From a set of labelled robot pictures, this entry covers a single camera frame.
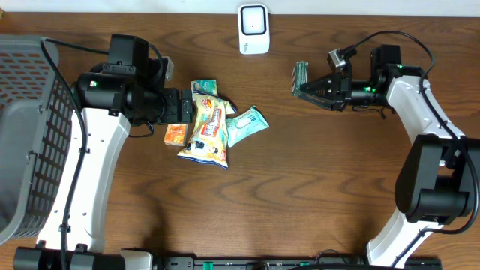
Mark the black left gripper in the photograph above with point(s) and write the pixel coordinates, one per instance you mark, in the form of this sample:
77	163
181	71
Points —
171	111

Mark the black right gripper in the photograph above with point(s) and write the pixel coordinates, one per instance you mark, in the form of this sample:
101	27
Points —
337	83

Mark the orange tissue pack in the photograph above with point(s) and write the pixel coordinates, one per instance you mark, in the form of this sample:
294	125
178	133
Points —
176	134

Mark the yellow snack bag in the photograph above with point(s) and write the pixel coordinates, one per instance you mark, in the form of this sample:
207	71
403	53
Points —
208	142

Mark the teal wet wipes pack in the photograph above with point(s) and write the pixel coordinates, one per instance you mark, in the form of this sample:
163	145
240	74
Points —
244	125

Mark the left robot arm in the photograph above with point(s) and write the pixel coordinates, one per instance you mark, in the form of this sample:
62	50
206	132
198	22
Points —
123	92

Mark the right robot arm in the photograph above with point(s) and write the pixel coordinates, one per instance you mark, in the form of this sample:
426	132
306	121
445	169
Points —
438	182

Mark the white barcode scanner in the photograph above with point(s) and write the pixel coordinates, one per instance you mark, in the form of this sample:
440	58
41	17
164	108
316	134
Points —
253	29

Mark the grey plastic shopping basket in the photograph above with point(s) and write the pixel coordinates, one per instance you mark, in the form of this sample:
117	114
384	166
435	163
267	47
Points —
35	135

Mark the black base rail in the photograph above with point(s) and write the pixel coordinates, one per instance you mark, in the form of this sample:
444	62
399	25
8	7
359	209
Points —
326	262

